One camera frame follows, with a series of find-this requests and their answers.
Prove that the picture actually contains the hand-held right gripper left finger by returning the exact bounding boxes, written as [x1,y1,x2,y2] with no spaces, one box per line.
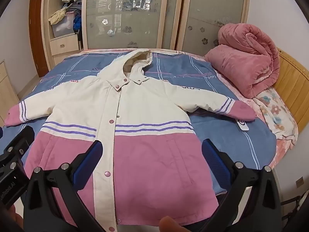
[23,140,104,232]

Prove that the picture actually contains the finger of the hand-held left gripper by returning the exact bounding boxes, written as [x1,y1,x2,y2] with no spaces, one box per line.
[0,125,35,174]

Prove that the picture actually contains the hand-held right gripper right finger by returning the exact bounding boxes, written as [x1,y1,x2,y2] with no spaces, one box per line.
[201,138,283,232]

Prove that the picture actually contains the cream and pink hooded jacket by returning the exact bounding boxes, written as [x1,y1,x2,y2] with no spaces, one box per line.
[5,49,256,226]

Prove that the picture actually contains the grey folded clothes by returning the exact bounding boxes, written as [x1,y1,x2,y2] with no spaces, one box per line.
[65,1,83,17]

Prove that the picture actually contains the person's right hand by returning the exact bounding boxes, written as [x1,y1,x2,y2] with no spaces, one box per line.
[159,216,185,232]

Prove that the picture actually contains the white label tag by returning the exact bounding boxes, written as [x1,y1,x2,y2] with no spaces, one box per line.
[235,118,249,132]

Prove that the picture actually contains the light wooden bedside cabinet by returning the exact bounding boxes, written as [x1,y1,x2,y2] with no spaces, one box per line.
[0,59,20,126]

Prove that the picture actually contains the blue plaid bed sheet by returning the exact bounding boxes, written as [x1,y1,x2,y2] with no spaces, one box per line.
[0,49,278,199]

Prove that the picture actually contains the cream wardrobe drawer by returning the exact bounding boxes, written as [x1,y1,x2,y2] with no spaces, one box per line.
[52,52,83,66]
[50,34,81,56]

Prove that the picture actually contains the pink plush quilt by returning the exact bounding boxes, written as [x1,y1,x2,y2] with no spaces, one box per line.
[204,23,280,99]

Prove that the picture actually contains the brown wooden door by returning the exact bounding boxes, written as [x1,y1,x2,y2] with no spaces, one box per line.
[28,0,47,78]

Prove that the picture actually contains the wooden headboard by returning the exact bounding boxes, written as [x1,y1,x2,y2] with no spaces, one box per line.
[273,47,309,138]

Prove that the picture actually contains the cream wooden wardrobe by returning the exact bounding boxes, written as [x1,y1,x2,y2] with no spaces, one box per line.
[40,0,250,70]

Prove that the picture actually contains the translucent storage box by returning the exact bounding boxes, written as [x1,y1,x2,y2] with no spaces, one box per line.
[52,17,79,38]

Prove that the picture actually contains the pale yellow cloth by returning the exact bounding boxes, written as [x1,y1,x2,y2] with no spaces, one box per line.
[48,3,73,26]

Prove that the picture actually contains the blue garment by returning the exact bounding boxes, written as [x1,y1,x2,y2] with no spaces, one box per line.
[72,14,82,33]

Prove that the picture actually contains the frosted floral sliding door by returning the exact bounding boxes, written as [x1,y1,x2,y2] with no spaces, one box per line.
[176,0,250,54]
[81,0,186,52]

